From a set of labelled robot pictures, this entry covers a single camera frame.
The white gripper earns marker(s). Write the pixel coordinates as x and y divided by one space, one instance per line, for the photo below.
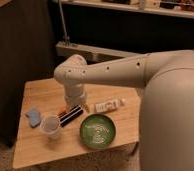
75 96

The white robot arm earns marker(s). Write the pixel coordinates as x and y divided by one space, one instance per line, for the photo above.
166 117

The orange marker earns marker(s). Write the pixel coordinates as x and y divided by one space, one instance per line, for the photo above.
62 111

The black marker upper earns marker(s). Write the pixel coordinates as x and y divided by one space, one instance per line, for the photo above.
72 111

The white tube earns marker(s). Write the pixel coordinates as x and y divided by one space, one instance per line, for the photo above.
109 105

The clear plastic cup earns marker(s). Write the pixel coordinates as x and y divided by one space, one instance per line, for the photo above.
50 126

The grey metal beam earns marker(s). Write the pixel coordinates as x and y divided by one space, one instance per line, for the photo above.
90 53

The green ceramic plate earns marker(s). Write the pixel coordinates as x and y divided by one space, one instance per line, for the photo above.
97 131

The small wooden table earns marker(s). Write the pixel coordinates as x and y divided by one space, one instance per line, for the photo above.
47 96

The blue sponge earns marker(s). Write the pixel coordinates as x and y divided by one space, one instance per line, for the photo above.
34 117

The metal pole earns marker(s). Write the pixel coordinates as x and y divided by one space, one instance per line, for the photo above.
66 37

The dark cabinet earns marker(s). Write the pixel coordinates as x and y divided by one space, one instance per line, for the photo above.
27 51

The wall shelf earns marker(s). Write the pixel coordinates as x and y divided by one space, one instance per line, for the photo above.
140 6

